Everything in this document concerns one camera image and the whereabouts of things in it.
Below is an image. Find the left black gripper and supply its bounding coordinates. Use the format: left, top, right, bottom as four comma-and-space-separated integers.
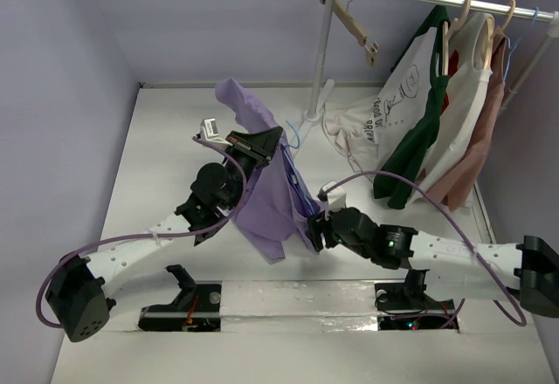
221, 127, 281, 210

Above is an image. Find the blue wire hanger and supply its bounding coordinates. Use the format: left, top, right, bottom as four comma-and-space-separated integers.
503, 7, 540, 82
282, 120, 320, 217

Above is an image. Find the purple t shirt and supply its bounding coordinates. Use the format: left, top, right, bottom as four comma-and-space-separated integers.
215, 79, 323, 261

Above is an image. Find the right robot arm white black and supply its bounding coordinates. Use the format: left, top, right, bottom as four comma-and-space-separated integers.
307, 208, 558, 318

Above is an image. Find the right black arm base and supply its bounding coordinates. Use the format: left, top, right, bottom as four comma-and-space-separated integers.
375, 270, 459, 332

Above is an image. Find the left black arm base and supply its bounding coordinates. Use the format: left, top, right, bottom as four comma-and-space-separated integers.
138, 264, 222, 333

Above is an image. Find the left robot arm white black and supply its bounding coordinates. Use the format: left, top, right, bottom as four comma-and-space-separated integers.
36, 127, 284, 343

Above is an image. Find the dark green t shirt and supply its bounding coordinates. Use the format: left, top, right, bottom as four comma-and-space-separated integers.
379, 5, 449, 182

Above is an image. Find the cream printed t shirt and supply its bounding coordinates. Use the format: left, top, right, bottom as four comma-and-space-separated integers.
322, 27, 438, 172

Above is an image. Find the pink shirt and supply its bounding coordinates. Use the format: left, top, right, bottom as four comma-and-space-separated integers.
442, 32, 507, 211

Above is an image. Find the wooden clip hanger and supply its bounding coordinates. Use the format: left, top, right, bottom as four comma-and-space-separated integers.
331, 0, 379, 66

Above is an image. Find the wooden hanger left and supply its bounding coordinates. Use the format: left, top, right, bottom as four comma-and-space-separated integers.
441, 0, 472, 76

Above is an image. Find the wooden hanger right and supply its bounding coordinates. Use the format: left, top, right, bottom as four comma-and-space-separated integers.
481, 0, 517, 70

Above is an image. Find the white clothes rack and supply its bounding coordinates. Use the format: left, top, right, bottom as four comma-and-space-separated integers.
292, 0, 558, 152

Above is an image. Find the red garment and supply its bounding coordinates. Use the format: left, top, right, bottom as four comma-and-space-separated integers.
441, 50, 459, 113

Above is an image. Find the white tank top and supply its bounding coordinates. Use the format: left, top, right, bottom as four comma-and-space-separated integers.
419, 12, 493, 209

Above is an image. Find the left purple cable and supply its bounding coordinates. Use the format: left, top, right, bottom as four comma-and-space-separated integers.
35, 136, 250, 329

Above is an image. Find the purple cable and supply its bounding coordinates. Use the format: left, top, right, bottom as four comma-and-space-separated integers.
325, 169, 528, 327
35, 136, 250, 329

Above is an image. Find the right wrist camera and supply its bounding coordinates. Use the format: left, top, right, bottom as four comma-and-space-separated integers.
317, 181, 347, 211

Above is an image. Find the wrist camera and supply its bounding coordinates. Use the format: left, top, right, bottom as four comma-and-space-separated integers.
317, 181, 347, 211
195, 118, 231, 148

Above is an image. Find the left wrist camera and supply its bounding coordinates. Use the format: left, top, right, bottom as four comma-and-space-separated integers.
195, 118, 231, 148

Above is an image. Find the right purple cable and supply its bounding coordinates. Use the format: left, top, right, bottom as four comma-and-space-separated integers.
325, 169, 528, 327

